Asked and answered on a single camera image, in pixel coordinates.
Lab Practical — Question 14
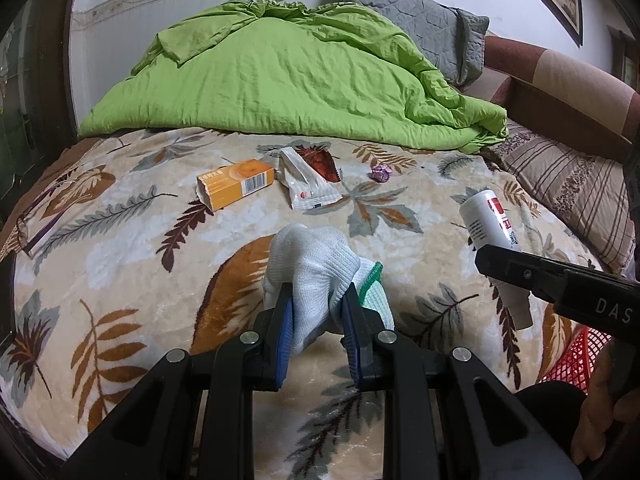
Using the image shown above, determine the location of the white cotton glove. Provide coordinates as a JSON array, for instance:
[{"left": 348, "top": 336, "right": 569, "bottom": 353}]
[{"left": 264, "top": 223, "right": 395, "bottom": 356}]

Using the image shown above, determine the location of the white spray bottle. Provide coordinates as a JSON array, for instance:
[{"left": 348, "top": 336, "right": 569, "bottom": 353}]
[{"left": 459, "top": 190, "right": 533, "bottom": 330}]

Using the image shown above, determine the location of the right hand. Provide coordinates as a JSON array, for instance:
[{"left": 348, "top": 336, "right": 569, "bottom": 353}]
[{"left": 570, "top": 339, "right": 639, "bottom": 465}]

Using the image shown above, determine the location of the red plastic basket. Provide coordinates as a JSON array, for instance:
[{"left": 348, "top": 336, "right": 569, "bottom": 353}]
[{"left": 537, "top": 325, "right": 611, "bottom": 393}]

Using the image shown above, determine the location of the striped brown pillow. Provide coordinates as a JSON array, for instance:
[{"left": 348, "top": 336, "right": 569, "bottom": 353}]
[{"left": 483, "top": 122, "right": 636, "bottom": 274}]

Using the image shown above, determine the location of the white foil sachet wrapper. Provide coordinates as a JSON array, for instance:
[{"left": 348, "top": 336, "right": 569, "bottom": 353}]
[{"left": 277, "top": 148, "right": 342, "bottom": 210}]

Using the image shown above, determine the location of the orange medicine box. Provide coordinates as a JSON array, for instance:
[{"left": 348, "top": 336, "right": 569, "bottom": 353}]
[{"left": 195, "top": 159, "right": 276, "bottom": 212}]

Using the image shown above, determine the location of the purple crumpled paper ball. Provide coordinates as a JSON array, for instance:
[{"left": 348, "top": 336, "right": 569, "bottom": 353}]
[{"left": 369, "top": 164, "right": 393, "bottom": 183}]

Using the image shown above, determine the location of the leaf pattern bed blanket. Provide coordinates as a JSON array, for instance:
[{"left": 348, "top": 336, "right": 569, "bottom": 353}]
[{"left": 1, "top": 128, "right": 610, "bottom": 479}]

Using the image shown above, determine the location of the dark red snack wrapper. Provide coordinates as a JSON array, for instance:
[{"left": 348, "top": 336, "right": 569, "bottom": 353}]
[{"left": 296, "top": 145, "right": 341, "bottom": 183}]

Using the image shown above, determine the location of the brown padded headboard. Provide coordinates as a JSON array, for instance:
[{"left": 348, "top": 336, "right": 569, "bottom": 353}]
[{"left": 463, "top": 36, "right": 639, "bottom": 162}]

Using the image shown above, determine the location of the green quilt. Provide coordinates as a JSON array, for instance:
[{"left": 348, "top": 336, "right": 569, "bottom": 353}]
[{"left": 78, "top": 0, "right": 508, "bottom": 154}]

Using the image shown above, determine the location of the grey quilted pillow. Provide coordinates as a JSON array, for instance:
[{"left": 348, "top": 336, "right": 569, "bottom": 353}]
[{"left": 342, "top": 0, "right": 489, "bottom": 88}]

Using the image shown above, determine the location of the wooden glass door cabinet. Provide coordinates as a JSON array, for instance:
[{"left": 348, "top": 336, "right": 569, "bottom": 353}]
[{"left": 1, "top": 0, "right": 77, "bottom": 222}]

